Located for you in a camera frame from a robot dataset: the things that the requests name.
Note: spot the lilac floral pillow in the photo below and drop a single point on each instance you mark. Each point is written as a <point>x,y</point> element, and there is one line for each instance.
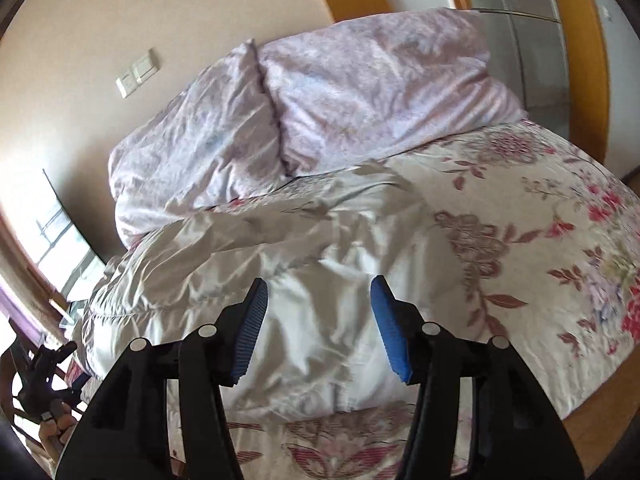
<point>215,142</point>
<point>382,85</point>

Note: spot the white wall socket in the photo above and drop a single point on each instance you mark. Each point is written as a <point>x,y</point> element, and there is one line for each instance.
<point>126,84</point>

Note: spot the left human hand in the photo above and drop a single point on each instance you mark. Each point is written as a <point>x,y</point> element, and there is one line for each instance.
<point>54,433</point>

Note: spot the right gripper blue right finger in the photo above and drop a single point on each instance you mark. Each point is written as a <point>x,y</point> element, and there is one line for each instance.
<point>516,433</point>

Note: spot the beige puffer down jacket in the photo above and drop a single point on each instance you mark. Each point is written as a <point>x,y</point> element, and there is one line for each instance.
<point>318,243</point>

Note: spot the right lilac floral pillow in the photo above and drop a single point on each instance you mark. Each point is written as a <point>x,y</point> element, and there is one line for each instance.
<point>382,85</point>

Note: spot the floral bedspread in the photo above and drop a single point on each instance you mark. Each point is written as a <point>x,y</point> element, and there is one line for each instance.
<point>548,246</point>

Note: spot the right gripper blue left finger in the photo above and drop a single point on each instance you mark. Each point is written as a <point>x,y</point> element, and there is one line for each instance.
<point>124,432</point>

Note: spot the white wall switch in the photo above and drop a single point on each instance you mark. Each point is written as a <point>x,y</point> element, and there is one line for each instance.
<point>145,67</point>

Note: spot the left lilac floral pillow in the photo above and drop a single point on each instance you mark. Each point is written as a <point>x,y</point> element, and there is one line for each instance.
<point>215,142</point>

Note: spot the black flat screen television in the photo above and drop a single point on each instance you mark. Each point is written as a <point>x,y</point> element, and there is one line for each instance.
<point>67,260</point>

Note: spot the orange wooden door frame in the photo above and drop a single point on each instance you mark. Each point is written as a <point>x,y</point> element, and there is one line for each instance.
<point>551,53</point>

